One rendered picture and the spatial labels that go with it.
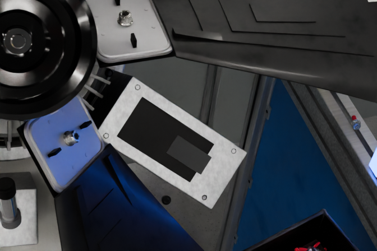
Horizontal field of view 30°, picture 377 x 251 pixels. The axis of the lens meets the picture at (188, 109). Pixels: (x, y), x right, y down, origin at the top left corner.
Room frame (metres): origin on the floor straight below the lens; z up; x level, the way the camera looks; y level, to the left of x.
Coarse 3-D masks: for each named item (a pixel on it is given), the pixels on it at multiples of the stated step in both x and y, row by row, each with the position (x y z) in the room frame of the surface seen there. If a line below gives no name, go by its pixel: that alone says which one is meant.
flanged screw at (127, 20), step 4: (120, 12) 0.46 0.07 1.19; (124, 12) 0.46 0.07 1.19; (128, 12) 0.46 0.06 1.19; (120, 16) 0.46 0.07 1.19; (124, 16) 0.46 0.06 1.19; (128, 16) 0.46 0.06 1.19; (120, 20) 0.46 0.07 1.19; (124, 20) 0.46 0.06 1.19; (128, 20) 0.46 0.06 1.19; (132, 20) 0.46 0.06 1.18; (120, 24) 0.46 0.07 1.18; (124, 24) 0.46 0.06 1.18; (128, 24) 0.46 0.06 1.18
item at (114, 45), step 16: (96, 0) 0.49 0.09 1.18; (112, 0) 0.49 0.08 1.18; (128, 0) 0.49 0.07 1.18; (144, 0) 0.49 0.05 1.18; (96, 16) 0.46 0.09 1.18; (112, 16) 0.47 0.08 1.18; (144, 16) 0.47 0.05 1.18; (112, 32) 0.45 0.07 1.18; (128, 32) 0.45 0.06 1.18; (144, 32) 0.45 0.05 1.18; (160, 32) 0.45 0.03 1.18; (112, 48) 0.43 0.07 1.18; (128, 48) 0.43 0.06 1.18; (144, 48) 0.43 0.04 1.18; (160, 48) 0.43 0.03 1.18
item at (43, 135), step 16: (80, 96) 0.43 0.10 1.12; (64, 112) 0.40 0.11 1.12; (80, 112) 0.42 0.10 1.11; (32, 128) 0.36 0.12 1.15; (48, 128) 0.37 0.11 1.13; (64, 128) 0.39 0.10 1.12; (96, 128) 0.42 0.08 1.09; (32, 144) 0.35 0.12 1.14; (48, 144) 0.36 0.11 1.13; (64, 144) 0.37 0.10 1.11; (80, 144) 0.39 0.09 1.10; (96, 144) 0.40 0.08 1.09; (48, 160) 0.35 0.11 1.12; (64, 160) 0.36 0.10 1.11; (80, 160) 0.37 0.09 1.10; (48, 176) 0.34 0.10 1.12; (64, 176) 0.35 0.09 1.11
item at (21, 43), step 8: (8, 32) 0.38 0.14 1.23; (16, 32) 0.38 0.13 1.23; (24, 32) 0.38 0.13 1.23; (8, 40) 0.38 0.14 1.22; (16, 40) 0.38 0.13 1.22; (24, 40) 0.38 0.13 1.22; (32, 40) 0.38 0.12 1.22; (8, 48) 0.37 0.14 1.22; (16, 48) 0.37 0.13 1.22; (24, 48) 0.38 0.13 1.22
